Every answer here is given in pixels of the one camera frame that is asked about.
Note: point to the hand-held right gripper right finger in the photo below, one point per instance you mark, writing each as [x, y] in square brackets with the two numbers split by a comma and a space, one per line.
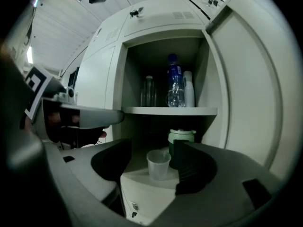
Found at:
[232, 178]

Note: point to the clear glass bottle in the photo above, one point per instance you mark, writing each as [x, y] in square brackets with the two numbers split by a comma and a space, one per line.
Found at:
[148, 91]

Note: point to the green lidded mug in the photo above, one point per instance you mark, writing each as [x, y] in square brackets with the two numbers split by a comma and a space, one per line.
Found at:
[181, 136]

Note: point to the white metal locker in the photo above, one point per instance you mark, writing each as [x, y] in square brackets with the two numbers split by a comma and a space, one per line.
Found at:
[101, 79]

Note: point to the blue-capped water bottle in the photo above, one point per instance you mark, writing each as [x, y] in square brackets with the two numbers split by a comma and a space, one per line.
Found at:
[176, 84]

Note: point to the white locker door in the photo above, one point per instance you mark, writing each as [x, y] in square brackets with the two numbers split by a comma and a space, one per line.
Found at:
[248, 79]

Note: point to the clear plastic cup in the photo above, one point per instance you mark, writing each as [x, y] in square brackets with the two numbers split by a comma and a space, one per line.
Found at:
[158, 165]

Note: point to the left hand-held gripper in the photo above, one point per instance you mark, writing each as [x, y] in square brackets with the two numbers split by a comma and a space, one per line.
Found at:
[39, 84]

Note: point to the small fisheye camera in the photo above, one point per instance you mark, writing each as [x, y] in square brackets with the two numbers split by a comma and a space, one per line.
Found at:
[70, 93]

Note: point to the person's left hand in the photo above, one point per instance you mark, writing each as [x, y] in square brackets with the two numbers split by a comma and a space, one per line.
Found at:
[85, 136]

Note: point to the black locker key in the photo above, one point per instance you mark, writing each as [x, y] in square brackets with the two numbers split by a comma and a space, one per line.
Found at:
[135, 13]
[214, 1]
[134, 213]

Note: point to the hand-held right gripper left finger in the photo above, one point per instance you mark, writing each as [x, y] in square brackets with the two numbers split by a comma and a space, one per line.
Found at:
[78, 169]

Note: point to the white insulated bottle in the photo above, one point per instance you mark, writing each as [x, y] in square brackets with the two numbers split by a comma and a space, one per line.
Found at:
[189, 90]

